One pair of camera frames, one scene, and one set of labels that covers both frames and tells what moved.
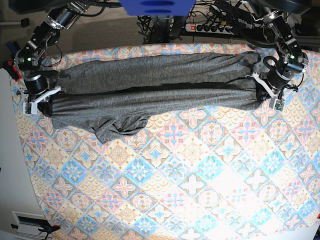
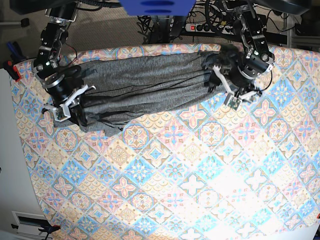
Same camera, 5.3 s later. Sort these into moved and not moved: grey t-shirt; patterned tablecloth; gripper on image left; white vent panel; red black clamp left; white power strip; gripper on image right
Moved: gripper on image left; grey t-shirt; gripper on image right
Not moved: white power strip; patterned tablecloth; red black clamp left; white vent panel
